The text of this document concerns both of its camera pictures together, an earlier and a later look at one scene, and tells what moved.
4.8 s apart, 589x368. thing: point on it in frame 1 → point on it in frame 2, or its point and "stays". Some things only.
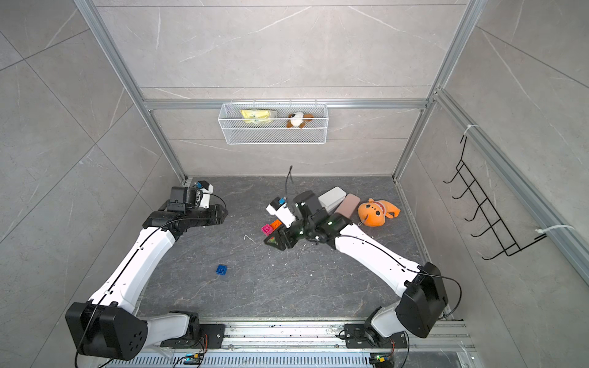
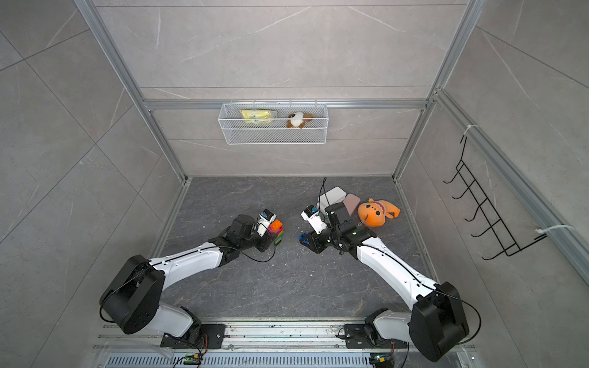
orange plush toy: x=373 y=213 stays
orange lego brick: x=275 y=225 stays
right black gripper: x=280 y=233 → x=314 y=244
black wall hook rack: x=497 y=228 stays
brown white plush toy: x=298 y=119 stays
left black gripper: x=215 y=214 → x=266 y=241
